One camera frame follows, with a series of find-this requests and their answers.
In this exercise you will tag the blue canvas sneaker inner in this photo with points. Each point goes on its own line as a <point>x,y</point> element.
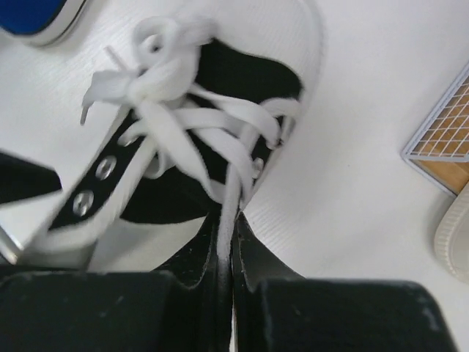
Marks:
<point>39,22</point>

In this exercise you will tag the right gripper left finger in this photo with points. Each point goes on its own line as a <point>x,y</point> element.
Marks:
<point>179,306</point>

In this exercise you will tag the black white sneaker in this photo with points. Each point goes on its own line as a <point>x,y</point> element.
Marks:
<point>117,143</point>

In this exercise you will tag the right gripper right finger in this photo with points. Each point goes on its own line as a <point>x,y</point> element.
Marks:
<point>277,309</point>

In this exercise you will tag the white wire wooden shoe shelf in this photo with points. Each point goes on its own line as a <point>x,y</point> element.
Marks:
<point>438,149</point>

